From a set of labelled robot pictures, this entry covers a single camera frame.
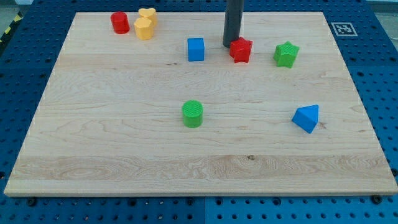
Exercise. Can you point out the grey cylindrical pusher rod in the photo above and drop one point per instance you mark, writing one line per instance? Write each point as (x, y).
(232, 21)

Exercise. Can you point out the red cylinder block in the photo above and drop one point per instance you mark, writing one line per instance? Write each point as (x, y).
(120, 22)

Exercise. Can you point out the light wooden board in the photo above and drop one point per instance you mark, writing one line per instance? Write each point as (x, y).
(110, 121)

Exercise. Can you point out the white fiducial marker tag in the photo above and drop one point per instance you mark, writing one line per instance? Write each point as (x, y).
(344, 29)

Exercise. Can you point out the green star block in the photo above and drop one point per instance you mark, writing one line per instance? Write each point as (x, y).
(285, 54)

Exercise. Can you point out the red star block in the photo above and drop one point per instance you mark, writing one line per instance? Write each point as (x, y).
(240, 50)

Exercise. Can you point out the yellow heart block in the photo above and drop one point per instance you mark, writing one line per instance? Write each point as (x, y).
(149, 13)

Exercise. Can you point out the blue triangular prism block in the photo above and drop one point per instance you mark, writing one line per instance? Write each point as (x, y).
(306, 117)

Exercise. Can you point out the blue cube block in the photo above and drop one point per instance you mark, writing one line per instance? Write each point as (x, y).
(196, 49)

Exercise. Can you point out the yellow hexagon block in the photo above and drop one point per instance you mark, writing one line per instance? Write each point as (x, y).
(144, 28)

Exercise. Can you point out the green cylinder block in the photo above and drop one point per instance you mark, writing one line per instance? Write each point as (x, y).
(192, 111)

